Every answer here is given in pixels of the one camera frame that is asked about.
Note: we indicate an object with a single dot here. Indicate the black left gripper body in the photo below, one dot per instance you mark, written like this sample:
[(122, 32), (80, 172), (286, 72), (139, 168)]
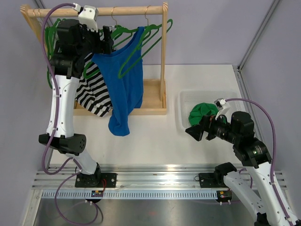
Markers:
[(97, 45)]

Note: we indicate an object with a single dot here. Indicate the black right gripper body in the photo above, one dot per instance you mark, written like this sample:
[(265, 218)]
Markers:
[(217, 127)]

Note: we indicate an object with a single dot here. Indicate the green tank top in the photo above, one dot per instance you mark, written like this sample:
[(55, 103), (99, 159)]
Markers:
[(200, 110)]

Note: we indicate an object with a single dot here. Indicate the blue tank top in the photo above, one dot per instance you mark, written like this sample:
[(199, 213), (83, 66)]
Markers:
[(122, 71)]

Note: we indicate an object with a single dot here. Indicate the striped black white tank top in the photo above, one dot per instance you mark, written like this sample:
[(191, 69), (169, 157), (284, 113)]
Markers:
[(92, 93)]

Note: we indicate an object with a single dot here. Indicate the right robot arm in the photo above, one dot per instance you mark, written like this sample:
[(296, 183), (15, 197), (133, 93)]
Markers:
[(268, 206)]

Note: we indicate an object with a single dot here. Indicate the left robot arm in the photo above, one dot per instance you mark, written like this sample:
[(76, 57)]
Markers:
[(75, 42)]

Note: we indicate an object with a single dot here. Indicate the bunch of green hangers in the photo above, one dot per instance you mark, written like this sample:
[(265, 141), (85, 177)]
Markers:
[(50, 36)]

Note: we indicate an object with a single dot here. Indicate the wooden clothes rack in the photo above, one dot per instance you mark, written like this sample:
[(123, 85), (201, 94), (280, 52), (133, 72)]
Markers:
[(154, 97)]

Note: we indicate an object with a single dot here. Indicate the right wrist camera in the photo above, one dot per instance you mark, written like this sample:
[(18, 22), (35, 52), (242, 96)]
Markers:
[(222, 106)]

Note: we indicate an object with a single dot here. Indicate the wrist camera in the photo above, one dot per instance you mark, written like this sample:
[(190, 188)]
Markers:
[(87, 16), (222, 106)]

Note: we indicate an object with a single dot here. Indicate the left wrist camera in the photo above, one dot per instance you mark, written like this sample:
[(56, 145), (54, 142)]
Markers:
[(87, 16)]

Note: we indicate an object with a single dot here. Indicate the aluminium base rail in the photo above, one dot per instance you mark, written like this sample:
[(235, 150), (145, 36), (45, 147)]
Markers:
[(145, 177)]

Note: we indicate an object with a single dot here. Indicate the white slotted cable duct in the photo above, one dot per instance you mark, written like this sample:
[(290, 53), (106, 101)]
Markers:
[(132, 194)]

